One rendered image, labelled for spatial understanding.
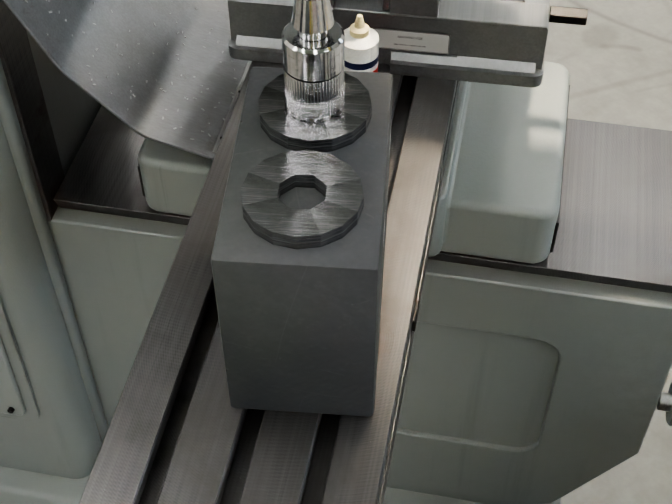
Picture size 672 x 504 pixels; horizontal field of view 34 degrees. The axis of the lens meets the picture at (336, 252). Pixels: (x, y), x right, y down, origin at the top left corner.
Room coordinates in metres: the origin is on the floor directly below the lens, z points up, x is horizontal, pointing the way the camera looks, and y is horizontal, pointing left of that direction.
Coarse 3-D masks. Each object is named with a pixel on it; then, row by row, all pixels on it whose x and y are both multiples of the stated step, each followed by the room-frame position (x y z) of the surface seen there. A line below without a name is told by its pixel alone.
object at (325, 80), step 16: (288, 64) 0.65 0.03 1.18; (304, 64) 0.64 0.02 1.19; (320, 64) 0.64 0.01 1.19; (336, 64) 0.65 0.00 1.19; (288, 80) 0.65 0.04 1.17; (304, 80) 0.64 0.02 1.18; (320, 80) 0.64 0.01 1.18; (336, 80) 0.65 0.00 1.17; (288, 96) 0.65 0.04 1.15; (304, 96) 0.64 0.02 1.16; (320, 96) 0.64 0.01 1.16; (336, 96) 0.65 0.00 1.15; (304, 112) 0.64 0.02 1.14; (320, 112) 0.64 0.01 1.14; (336, 112) 0.65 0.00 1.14
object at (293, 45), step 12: (288, 24) 0.67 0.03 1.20; (336, 24) 0.67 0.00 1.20; (288, 36) 0.66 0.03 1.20; (336, 36) 0.66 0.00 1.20; (288, 48) 0.65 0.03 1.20; (300, 48) 0.64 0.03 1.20; (312, 48) 0.64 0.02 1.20; (324, 48) 0.64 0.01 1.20; (336, 48) 0.65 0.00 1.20; (300, 60) 0.64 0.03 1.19; (312, 60) 0.64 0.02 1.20; (324, 60) 0.64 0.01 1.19
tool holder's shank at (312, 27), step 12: (300, 0) 0.65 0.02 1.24; (312, 0) 0.65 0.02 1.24; (324, 0) 0.65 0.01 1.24; (300, 12) 0.65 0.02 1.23; (312, 12) 0.65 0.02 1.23; (324, 12) 0.65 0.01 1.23; (300, 24) 0.65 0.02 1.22; (312, 24) 0.65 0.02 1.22; (324, 24) 0.65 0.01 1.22; (300, 36) 0.65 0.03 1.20; (312, 36) 0.65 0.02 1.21; (324, 36) 0.65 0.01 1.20
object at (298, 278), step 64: (256, 128) 0.65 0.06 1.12; (320, 128) 0.63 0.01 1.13; (384, 128) 0.65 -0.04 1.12; (256, 192) 0.56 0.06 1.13; (320, 192) 0.57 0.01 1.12; (384, 192) 0.58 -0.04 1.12; (256, 256) 0.51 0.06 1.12; (320, 256) 0.51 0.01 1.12; (384, 256) 0.67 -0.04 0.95; (256, 320) 0.50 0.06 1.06; (320, 320) 0.50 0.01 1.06; (256, 384) 0.51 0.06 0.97; (320, 384) 0.50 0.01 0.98
